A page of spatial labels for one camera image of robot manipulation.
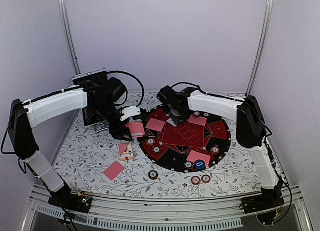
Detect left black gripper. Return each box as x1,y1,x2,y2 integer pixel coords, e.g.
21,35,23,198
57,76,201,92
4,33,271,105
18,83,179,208
93,100,134,142

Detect pink playing card deck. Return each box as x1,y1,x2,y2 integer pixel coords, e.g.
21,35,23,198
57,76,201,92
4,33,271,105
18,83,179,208
125,122,146,138

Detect single pink playing card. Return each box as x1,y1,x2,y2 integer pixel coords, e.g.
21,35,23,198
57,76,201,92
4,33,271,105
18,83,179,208
146,118,166,132

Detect orange chip sector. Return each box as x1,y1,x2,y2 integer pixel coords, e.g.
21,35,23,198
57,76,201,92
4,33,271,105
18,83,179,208
210,146,220,156
146,138,155,146

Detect pink card sector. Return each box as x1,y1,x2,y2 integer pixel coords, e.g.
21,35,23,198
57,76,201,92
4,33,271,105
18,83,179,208
187,150,211,167

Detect dark chip bottom sector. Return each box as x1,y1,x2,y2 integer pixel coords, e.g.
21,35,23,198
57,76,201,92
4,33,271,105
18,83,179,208
184,161,194,170

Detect blue small blind button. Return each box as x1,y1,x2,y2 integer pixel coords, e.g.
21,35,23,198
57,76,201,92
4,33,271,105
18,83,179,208
194,159,206,170

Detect dark brown chip stack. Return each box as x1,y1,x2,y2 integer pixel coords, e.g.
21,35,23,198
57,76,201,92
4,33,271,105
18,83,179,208
148,170,158,180

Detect orange chip stack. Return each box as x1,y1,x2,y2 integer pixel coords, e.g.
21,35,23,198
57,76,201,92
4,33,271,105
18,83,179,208
190,176,201,186

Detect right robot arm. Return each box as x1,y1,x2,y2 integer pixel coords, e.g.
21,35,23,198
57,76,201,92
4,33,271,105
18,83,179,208
157,83,289,226

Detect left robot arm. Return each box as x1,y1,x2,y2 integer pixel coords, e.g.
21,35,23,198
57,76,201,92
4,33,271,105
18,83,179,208
3,69,143,214

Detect face up card on holder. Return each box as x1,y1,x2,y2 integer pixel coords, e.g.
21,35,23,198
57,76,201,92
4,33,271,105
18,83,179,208
118,142,133,157

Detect wooden card holder block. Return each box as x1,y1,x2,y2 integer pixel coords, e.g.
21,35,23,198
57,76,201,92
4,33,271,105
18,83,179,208
119,151,135,162

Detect round red black poker mat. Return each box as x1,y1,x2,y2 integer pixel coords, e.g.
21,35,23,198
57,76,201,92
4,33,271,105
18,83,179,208
138,105,232,173

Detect aluminium poker chip case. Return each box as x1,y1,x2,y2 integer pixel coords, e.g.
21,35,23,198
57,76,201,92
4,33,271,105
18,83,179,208
72,67,108,128

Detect floral table cloth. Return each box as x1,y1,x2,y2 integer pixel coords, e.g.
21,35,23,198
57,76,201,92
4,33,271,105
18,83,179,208
52,93,261,200

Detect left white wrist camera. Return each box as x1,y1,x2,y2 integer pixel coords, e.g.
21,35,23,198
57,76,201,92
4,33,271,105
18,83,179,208
120,106,141,122

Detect front aluminium rail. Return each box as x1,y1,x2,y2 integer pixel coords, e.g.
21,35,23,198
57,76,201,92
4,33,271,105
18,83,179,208
21,185,315,231

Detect left aluminium frame post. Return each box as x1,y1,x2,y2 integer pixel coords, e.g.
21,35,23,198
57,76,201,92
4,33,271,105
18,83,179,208
58,0,81,75

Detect aluminium frame post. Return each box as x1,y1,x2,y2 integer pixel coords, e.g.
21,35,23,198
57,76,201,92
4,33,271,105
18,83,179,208
58,0,81,75
245,0,274,96

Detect right aluminium frame post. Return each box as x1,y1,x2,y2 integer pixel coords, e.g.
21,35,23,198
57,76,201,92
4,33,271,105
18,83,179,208
245,0,274,96

